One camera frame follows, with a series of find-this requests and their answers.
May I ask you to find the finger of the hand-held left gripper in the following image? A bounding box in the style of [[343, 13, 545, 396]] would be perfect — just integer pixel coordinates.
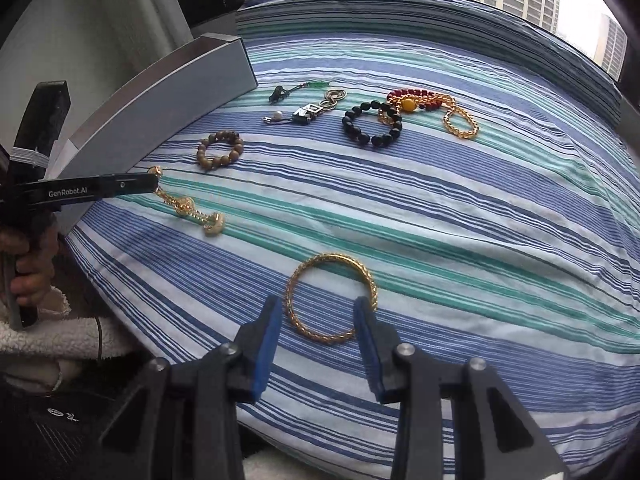
[[97, 169, 164, 197]]

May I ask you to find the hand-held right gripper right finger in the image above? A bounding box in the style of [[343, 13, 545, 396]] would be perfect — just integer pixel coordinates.
[[352, 296, 571, 480]]

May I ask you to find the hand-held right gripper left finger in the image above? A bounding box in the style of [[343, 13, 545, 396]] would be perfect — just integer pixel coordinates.
[[97, 294, 283, 480]]

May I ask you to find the gold twisted bangle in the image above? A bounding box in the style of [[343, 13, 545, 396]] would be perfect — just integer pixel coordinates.
[[284, 252, 377, 345]]

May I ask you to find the long grey cardboard box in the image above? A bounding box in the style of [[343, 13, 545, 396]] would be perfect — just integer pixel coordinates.
[[44, 31, 258, 238]]

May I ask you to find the gold chain charm bracelet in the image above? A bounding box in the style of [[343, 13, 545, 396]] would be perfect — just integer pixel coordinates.
[[147, 165, 227, 237]]

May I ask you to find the amber bead strand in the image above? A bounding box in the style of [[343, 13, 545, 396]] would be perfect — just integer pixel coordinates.
[[378, 94, 480, 141]]

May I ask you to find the red bead bracelet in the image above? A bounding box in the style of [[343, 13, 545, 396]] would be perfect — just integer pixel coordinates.
[[386, 88, 443, 111]]

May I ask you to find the person's left forearm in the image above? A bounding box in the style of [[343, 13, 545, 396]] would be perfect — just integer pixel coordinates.
[[0, 285, 136, 392]]

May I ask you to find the person's left hand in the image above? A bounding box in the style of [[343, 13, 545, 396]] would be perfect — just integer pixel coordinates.
[[0, 225, 61, 311]]

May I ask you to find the white curtain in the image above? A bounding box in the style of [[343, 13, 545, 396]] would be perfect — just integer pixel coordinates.
[[0, 0, 197, 111]]

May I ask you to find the striped bed sheet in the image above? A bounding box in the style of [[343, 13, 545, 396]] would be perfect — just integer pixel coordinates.
[[65, 0, 640, 466]]

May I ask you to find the brown wooden bead bracelet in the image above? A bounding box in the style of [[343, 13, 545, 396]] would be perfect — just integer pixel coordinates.
[[196, 130, 245, 171]]

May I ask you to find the silver ring chain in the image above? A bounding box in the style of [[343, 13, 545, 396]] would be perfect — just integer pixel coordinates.
[[291, 88, 347, 126]]

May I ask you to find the black bead bracelet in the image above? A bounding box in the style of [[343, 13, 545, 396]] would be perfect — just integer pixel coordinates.
[[342, 101, 404, 149]]

